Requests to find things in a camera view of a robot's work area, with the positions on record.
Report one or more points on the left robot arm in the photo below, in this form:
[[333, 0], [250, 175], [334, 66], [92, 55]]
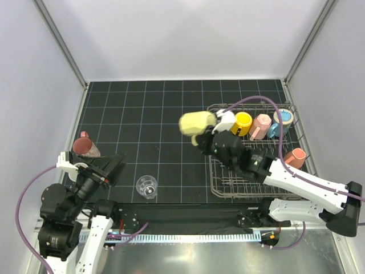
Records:
[[59, 234]]

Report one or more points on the yellow mug black handle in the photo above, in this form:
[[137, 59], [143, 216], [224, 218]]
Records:
[[242, 124]]

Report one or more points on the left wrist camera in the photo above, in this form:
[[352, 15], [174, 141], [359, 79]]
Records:
[[64, 162]]

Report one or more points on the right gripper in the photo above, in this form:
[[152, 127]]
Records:
[[207, 140]]

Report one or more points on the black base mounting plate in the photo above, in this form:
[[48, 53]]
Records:
[[195, 219]]

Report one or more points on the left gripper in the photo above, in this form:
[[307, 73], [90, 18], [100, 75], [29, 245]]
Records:
[[97, 174]]

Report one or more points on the cream yellow faceted mug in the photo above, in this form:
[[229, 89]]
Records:
[[195, 123]]

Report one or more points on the pink faceted mug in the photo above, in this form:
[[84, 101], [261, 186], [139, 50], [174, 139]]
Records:
[[259, 127]]

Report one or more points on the brown floral mug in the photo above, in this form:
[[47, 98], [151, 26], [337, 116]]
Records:
[[295, 158]]

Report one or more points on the white mug blue handle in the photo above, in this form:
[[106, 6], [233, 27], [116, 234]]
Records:
[[73, 173]]

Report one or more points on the clear glass tumbler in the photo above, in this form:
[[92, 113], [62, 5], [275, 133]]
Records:
[[146, 186]]

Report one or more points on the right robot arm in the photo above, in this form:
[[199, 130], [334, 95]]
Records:
[[335, 205]]

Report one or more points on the grey wire dish rack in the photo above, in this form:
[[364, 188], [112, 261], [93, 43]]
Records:
[[232, 183]]

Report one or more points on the white slotted cable duct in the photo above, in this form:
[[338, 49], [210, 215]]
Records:
[[169, 239]]

